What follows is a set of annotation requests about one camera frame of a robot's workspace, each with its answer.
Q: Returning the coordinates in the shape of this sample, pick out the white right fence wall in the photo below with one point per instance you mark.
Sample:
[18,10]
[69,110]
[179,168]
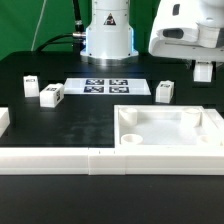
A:
[214,114]

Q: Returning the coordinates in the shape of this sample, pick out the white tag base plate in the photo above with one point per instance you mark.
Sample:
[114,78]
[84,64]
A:
[105,86]

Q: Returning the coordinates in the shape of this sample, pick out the white fence wall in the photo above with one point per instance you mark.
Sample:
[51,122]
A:
[4,120]
[214,114]
[139,160]

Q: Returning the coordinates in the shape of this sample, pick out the white front fence wall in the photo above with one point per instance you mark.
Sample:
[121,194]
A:
[139,160]

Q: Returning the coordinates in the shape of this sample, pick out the white left fence wall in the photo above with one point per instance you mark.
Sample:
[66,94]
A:
[4,120]

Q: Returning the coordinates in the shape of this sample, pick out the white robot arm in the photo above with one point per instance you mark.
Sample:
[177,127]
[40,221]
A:
[109,37]

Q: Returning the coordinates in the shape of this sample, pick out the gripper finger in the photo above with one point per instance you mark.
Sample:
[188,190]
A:
[203,72]

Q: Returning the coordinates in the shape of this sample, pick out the white square tabletop part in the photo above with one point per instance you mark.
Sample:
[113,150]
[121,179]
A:
[150,125]

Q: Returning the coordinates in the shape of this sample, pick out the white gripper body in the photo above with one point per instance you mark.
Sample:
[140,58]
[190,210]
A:
[189,29]

